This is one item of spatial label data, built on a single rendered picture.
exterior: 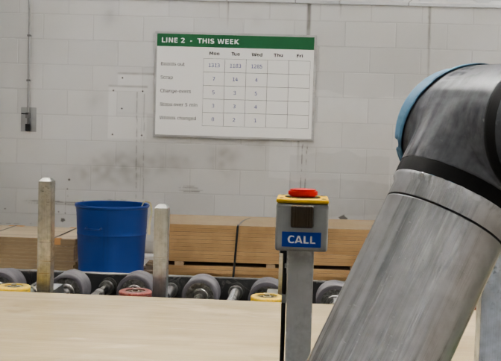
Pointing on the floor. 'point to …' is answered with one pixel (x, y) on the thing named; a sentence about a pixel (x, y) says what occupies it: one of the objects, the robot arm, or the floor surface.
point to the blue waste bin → (112, 235)
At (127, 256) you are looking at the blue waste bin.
